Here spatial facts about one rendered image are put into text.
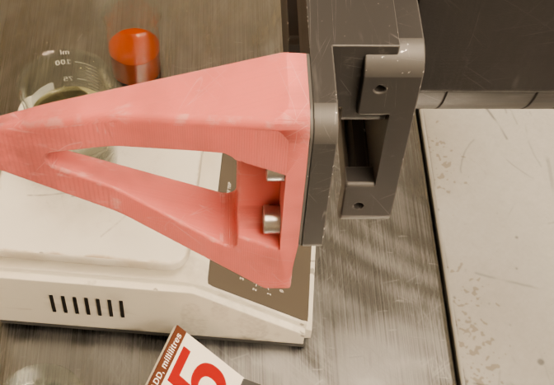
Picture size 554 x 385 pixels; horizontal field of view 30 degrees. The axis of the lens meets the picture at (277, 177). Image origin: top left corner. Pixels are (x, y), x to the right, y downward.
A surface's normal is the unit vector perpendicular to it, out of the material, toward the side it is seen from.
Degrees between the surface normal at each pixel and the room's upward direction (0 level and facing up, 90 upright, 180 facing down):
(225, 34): 0
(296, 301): 30
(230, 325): 90
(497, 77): 90
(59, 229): 0
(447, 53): 90
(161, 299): 90
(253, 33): 0
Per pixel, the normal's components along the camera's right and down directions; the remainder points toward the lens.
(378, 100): 0.04, 0.80
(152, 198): 0.40, -0.55
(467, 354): 0.06, -0.60
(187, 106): -0.33, -0.55
